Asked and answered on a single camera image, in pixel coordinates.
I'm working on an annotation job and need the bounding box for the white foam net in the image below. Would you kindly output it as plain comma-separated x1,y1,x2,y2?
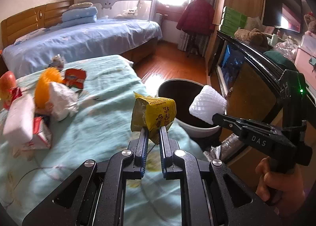
189,85,227,125

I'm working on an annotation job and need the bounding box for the yellow snack wrapper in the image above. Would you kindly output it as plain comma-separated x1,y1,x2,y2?
131,92,177,145

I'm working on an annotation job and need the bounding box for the orange foam net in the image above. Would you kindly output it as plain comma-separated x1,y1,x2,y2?
34,67,63,113

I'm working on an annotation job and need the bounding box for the white foam block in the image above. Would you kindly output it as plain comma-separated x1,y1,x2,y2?
3,94,35,147

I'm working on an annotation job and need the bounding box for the red chip bag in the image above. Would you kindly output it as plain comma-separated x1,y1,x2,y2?
21,117,53,151

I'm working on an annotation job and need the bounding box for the round trash bin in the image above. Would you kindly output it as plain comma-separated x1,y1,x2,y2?
157,79,227,138

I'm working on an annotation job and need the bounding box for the right hand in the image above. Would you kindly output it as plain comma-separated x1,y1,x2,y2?
256,157,305,217

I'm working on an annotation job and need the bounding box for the silver insulation foil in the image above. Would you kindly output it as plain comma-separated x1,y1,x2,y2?
203,133,245,163

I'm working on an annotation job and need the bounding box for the teal floral bed cover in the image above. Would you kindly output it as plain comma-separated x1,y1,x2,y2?
0,54,208,226

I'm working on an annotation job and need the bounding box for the black glossy tv cabinet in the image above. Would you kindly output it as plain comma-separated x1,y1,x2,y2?
207,30,316,167

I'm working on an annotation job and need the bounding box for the brown teddy bear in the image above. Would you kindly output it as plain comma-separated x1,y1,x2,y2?
234,28,269,48

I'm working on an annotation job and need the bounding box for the crumpled white paper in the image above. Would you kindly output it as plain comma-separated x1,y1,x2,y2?
49,81,79,122

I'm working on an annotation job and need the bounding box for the red blue snack wrapper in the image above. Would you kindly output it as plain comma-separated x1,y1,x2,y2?
63,69,87,89

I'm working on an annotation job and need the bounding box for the green box stack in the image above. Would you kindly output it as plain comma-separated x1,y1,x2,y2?
218,7,247,37

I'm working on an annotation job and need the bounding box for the blue sheet bed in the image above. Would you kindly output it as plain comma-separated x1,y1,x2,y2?
2,19,162,78

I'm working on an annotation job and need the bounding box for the dark red hanging coat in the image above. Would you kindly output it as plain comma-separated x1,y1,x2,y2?
176,0,215,35

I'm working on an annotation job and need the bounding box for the crumpled patterned wrapper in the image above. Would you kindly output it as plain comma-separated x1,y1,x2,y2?
48,54,66,71

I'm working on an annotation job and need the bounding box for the black television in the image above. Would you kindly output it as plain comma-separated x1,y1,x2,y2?
263,0,303,33

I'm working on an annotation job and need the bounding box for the folded blue blanket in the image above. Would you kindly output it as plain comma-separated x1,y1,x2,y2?
61,6,98,28

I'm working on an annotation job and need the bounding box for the red yellow apple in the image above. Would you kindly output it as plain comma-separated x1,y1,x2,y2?
0,71,17,100

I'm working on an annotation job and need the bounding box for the wooden headboard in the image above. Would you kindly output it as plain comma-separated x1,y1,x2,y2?
1,0,74,48

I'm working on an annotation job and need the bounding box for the white bed guard rail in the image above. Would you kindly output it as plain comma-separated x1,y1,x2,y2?
84,0,156,20

